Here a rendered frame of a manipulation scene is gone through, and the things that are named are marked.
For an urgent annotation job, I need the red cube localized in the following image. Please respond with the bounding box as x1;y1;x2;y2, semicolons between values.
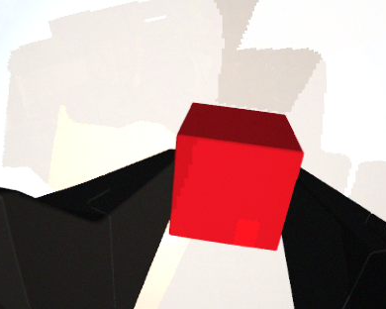
169;103;304;251

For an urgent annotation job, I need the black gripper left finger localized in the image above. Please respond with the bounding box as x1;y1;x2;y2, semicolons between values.
0;148;176;309

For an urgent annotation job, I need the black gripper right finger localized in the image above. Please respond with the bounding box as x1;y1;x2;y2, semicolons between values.
281;167;386;309

